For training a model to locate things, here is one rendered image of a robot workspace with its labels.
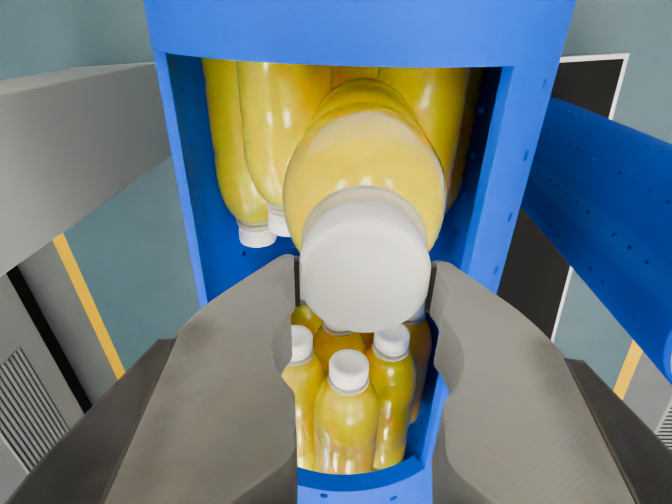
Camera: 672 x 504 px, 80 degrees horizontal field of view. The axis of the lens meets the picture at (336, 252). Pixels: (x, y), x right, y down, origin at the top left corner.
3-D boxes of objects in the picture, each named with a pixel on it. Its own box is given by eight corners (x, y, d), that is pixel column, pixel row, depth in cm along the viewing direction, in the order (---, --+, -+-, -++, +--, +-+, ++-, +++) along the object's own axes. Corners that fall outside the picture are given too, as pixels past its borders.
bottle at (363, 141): (328, 60, 27) (278, 113, 11) (428, 93, 28) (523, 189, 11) (303, 160, 30) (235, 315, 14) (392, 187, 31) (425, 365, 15)
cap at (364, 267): (320, 182, 12) (314, 206, 10) (446, 219, 12) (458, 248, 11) (290, 287, 14) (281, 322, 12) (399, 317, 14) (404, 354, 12)
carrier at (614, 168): (497, 200, 135) (588, 169, 128) (669, 431, 59) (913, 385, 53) (477, 119, 123) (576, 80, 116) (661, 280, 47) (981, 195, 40)
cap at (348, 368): (367, 390, 38) (368, 377, 37) (326, 386, 39) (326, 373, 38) (368, 361, 42) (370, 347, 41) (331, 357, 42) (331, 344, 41)
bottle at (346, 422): (370, 516, 46) (384, 404, 37) (309, 509, 46) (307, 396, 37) (372, 458, 52) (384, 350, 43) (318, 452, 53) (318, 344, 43)
